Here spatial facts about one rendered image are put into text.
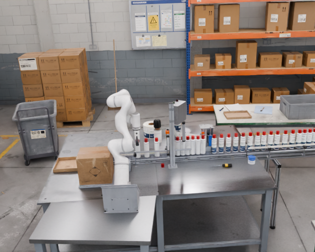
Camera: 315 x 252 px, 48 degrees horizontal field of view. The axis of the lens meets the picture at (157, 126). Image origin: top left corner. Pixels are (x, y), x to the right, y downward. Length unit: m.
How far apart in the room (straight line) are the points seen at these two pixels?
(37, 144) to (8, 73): 3.48
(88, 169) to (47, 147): 2.47
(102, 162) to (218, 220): 1.41
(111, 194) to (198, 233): 1.17
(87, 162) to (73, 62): 3.65
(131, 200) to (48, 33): 5.86
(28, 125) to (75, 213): 2.71
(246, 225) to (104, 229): 1.62
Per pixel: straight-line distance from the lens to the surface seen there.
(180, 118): 3.36
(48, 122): 5.49
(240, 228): 3.80
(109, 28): 7.88
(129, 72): 7.98
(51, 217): 3.05
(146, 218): 2.87
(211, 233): 3.70
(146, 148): 3.59
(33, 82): 6.92
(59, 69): 6.75
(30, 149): 5.69
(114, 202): 2.90
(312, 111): 5.03
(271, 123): 4.83
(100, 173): 3.27
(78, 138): 4.38
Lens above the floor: 2.54
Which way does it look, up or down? 22 degrees down
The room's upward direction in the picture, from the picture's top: 2 degrees counter-clockwise
